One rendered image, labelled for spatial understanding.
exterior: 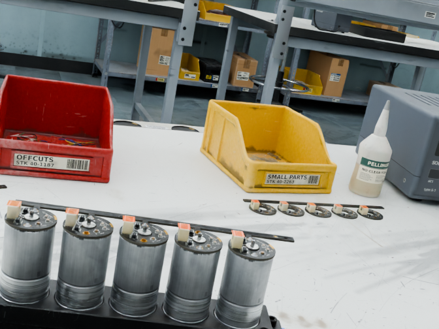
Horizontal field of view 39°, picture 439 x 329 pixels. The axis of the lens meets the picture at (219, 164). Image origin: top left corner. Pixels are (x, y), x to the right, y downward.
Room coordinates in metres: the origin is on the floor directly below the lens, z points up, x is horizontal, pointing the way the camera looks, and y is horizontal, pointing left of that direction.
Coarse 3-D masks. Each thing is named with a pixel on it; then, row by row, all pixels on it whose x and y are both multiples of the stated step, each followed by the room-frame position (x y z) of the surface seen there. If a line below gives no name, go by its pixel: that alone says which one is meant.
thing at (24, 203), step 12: (24, 204) 0.29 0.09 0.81; (36, 204) 0.29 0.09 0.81; (48, 204) 0.29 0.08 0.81; (108, 216) 0.29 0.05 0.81; (120, 216) 0.30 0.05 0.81; (192, 228) 0.30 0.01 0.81; (204, 228) 0.30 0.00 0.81; (216, 228) 0.30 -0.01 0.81; (228, 228) 0.31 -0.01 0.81; (288, 240) 0.31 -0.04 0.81
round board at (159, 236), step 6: (138, 222) 0.29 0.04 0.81; (120, 228) 0.28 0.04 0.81; (138, 228) 0.29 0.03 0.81; (150, 228) 0.29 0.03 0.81; (156, 228) 0.29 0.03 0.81; (162, 228) 0.29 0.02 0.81; (120, 234) 0.28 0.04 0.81; (126, 234) 0.28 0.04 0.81; (132, 234) 0.27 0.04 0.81; (156, 234) 0.28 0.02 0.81; (162, 234) 0.28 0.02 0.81; (168, 234) 0.29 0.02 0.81; (126, 240) 0.27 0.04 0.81; (132, 240) 0.27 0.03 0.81; (138, 240) 0.27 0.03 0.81; (150, 240) 0.27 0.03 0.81; (156, 240) 0.28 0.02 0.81; (162, 240) 0.28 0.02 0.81; (150, 246) 0.27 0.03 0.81
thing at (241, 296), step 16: (224, 272) 0.29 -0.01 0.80; (240, 272) 0.28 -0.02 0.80; (256, 272) 0.28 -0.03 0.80; (224, 288) 0.28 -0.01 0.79; (240, 288) 0.28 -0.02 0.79; (256, 288) 0.28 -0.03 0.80; (224, 304) 0.28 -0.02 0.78; (240, 304) 0.28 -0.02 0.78; (256, 304) 0.28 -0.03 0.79; (224, 320) 0.28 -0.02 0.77; (240, 320) 0.28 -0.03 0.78; (256, 320) 0.28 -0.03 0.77
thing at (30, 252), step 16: (16, 240) 0.26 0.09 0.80; (32, 240) 0.26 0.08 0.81; (48, 240) 0.27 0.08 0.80; (16, 256) 0.26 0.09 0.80; (32, 256) 0.26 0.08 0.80; (48, 256) 0.27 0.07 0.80; (16, 272) 0.26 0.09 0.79; (32, 272) 0.26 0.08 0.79; (48, 272) 0.27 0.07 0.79; (0, 288) 0.27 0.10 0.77; (16, 288) 0.26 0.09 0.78; (32, 288) 0.26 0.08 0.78; (48, 288) 0.27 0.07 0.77
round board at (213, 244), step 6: (192, 234) 0.29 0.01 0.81; (204, 234) 0.29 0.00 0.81; (210, 234) 0.30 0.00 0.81; (174, 240) 0.28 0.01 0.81; (210, 240) 0.29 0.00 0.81; (216, 240) 0.29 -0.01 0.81; (180, 246) 0.28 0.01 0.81; (186, 246) 0.28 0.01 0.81; (192, 246) 0.28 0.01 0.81; (204, 246) 0.28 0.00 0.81; (210, 246) 0.28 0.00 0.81; (216, 246) 0.28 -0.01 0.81; (222, 246) 0.29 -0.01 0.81; (198, 252) 0.27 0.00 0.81; (204, 252) 0.27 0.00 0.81; (210, 252) 0.28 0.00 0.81; (216, 252) 0.28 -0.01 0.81
